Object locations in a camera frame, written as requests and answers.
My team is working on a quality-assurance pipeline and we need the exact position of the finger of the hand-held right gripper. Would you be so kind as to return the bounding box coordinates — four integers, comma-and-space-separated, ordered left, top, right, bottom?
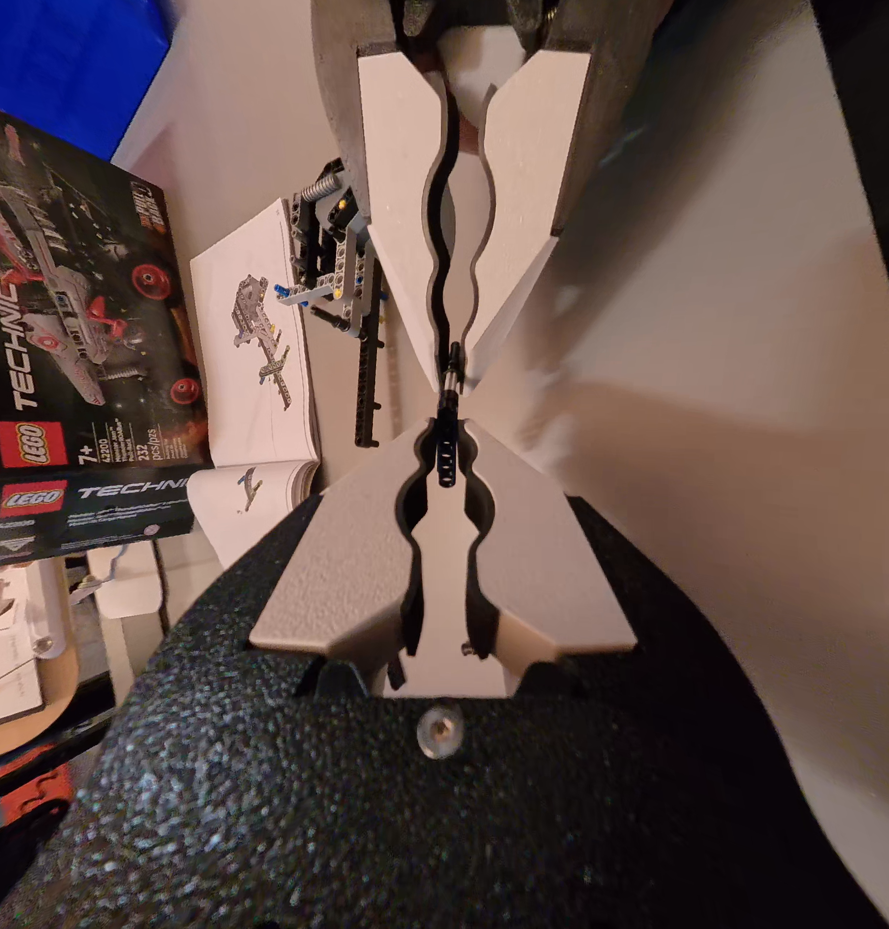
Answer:
462, 49, 594, 382
357, 49, 461, 382

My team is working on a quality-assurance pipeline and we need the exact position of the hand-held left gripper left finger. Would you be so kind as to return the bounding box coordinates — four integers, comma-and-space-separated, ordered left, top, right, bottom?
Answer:
248, 418, 445, 695

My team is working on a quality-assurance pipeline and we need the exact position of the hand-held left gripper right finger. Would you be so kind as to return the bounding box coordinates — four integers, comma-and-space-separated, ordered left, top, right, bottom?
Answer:
453, 418, 640, 695

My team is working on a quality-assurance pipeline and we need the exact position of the grey black toy brick assembly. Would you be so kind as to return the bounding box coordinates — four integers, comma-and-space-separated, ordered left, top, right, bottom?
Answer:
288, 158, 387, 450

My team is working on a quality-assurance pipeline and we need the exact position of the black long axle pin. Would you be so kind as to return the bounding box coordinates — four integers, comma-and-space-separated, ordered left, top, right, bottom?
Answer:
441, 343, 466, 418

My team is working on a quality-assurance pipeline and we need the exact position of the white board stand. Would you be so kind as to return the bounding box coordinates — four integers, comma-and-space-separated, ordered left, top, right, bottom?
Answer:
67, 540, 162, 618

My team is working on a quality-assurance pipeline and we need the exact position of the open instruction booklet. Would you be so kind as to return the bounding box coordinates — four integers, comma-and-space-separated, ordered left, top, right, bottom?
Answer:
186, 197, 322, 567

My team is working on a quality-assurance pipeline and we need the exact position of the black toy set box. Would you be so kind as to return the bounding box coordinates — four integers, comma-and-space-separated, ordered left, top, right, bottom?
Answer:
0, 102, 214, 570

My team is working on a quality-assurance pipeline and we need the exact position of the blue storage bin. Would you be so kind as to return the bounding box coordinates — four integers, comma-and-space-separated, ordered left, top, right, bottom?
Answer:
0, 0, 175, 162

